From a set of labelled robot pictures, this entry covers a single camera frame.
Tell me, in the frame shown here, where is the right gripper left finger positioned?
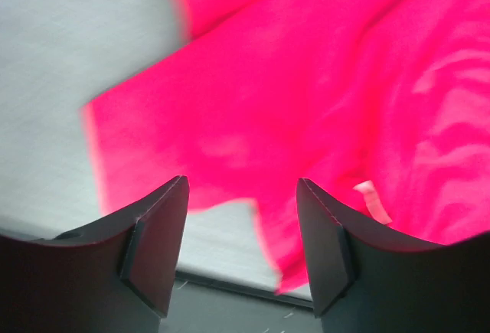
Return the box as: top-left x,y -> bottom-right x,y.
1,176 -> 189,332

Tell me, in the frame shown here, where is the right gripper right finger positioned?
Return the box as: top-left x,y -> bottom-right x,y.
296,179 -> 489,333

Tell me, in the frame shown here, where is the pink t shirt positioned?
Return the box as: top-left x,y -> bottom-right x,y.
83,0 -> 489,293

